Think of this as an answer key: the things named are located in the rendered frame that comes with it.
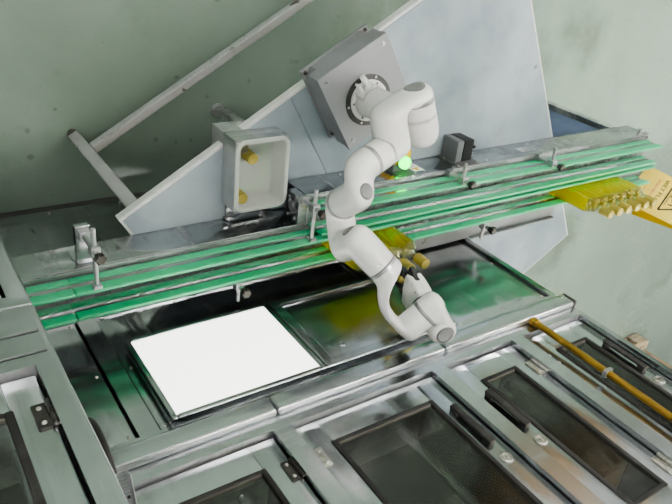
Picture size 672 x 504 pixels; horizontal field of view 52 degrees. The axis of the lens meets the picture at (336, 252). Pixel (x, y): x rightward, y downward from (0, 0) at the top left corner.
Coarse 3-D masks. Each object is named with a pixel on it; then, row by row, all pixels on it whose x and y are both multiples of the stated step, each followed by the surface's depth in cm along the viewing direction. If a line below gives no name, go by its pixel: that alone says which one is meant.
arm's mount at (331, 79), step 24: (336, 48) 203; (360, 48) 198; (384, 48) 201; (312, 72) 198; (336, 72) 196; (360, 72) 200; (384, 72) 204; (312, 96) 207; (336, 96) 200; (336, 120) 203; (360, 120) 207
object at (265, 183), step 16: (240, 144) 191; (256, 144) 202; (272, 144) 205; (288, 144) 200; (240, 160) 202; (272, 160) 208; (288, 160) 203; (240, 176) 204; (256, 176) 208; (272, 176) 210; (256, 192) 210; (272, 192) 212; (240, 208) 201; (256, 208) 204
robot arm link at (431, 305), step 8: (424, 296) 176; (432, 296) 174; (416, 304) 176; (424, 304) 174; (432, 304) 173; (440, 304) 174; (424, 312) 174; (432, 312) 174; (440, 312) 174; (432, 320) 174; (440, 320) 176; (448, 320) 177; (432, 328) 178; (440, 328) 178; (448, 328) 178; (432, 336) 179; (440, 336) 179; (448, 336) 180
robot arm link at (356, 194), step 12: (360, 156) 171; (372, 156) 173; (348, 168) 169; (360, 168) 169; (372, 168) 171; (348, 180) 167; (360, 180) 167; (372, 180) 170; (336, 192) 174; (348, 192) 167; (360, 192) 167; (372, 192) 169; (336, 204) 174; (348, 204) 169; (360, 204) 168; (348, 216) 177
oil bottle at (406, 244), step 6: (384, 228) 222; (390, 228) 222; (384, 234) 220; (390, 234) 218; (396, 234) 219; (402, 234) 219; (396, 240) 216; (402, 240) 216; (408, 240) 216; (402, 246) 213; (408, 246) 213; (414, 246) 214; (402, 252) 214; (408, 252) 214; (408, 258) 215
